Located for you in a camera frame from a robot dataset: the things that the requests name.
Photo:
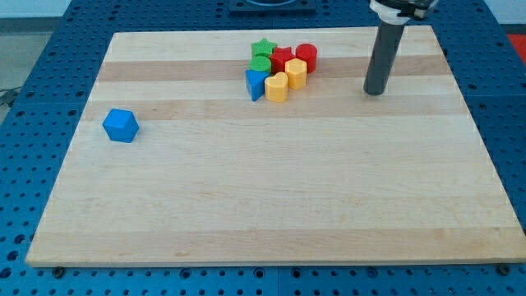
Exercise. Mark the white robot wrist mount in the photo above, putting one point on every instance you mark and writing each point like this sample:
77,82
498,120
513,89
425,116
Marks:
399,12

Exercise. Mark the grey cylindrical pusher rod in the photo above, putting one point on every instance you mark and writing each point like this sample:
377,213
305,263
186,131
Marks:
383,55

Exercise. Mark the red circle block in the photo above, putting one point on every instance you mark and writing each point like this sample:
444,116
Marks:
307,53

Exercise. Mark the red star block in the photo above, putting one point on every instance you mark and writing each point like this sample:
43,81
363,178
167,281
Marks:
279,57

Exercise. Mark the green star block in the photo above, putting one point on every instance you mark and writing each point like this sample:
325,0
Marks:
262,48

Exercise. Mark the green circle block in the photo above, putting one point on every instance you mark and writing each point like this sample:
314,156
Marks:
261,64

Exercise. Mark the yellow hexagon block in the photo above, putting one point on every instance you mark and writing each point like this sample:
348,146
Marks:
296,70

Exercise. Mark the yellow heart block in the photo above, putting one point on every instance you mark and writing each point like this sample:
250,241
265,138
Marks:
276,87

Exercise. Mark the blue triangle block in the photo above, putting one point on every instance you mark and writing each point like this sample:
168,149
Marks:
255,83

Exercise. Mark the blue cube block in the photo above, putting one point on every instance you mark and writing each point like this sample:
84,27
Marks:
121,125

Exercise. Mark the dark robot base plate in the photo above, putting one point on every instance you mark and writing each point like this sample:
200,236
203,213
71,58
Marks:
237,7

